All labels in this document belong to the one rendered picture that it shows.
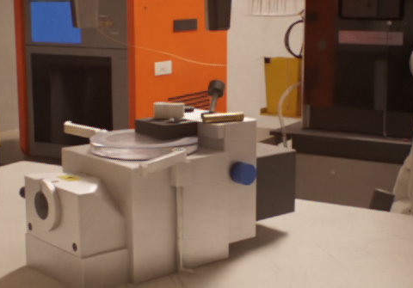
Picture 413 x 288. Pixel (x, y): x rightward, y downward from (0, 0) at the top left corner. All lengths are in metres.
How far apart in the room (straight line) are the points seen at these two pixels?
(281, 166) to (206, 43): 1.36
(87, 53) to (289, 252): 1.28
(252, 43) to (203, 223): 2.99
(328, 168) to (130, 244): 1.62
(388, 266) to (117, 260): 0.22
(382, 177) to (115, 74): 0.76
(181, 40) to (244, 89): 1.70
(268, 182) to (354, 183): 1.46
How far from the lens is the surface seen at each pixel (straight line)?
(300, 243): 0.71
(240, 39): 3.63
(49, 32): 1.97
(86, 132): 0.71
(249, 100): 3.64
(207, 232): 0.65
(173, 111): 0.65
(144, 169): 0.55
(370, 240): 0.73
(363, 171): 2.16
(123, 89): 1.85
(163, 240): 0.62
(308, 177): 2.22
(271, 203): 0.72
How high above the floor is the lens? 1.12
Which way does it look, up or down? 11 degrees down
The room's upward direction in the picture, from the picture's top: straight up
